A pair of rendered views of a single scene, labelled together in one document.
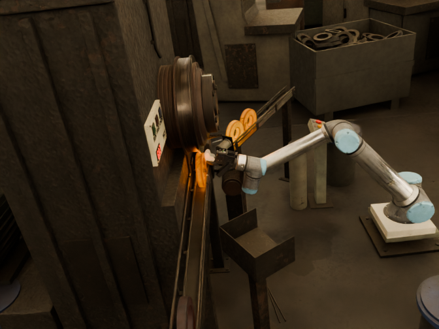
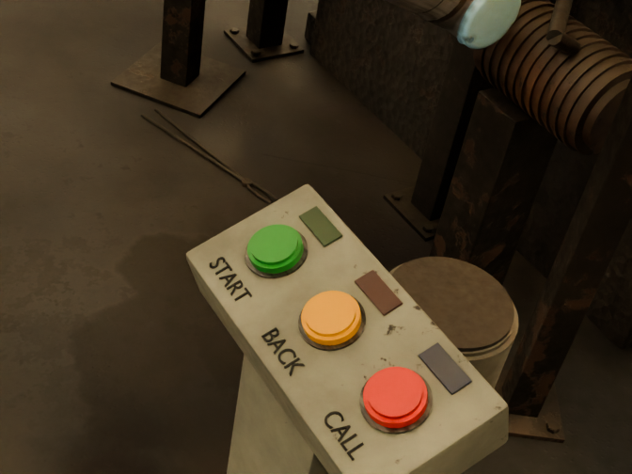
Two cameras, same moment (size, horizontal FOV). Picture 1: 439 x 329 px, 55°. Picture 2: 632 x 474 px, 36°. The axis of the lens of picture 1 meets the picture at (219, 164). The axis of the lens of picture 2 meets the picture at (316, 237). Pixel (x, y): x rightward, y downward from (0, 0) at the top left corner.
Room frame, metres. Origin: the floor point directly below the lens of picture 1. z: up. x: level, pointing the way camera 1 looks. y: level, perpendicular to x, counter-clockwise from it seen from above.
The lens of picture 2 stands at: (2.85, -1.04, 1.06)
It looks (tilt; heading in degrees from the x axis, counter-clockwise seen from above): 40 degrees down; 135
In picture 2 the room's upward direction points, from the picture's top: 11 degrees clockwise
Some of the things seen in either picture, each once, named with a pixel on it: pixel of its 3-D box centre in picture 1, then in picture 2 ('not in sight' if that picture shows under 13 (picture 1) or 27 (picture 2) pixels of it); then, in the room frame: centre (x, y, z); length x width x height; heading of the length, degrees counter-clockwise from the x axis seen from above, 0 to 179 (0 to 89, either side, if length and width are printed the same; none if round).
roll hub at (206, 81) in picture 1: (211, 103); not in sight; (1.92, 0.00, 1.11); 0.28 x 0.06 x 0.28; 174
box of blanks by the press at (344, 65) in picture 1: (344, 67); not in sight; (4.25, -1.42, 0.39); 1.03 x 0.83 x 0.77; 99
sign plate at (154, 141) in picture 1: (156, 131); not in sight; (1.60, 0.24, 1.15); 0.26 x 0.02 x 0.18; 174
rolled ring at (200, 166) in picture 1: (201, 169); not in sight; (1.93, 0.10, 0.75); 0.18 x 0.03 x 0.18; 173
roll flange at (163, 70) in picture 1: (174, 106); not in sight; (1.94, 0.18, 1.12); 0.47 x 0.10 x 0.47; 174
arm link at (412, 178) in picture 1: (407, 188); not in sight; (2.07, -1.10, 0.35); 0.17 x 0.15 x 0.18; 172
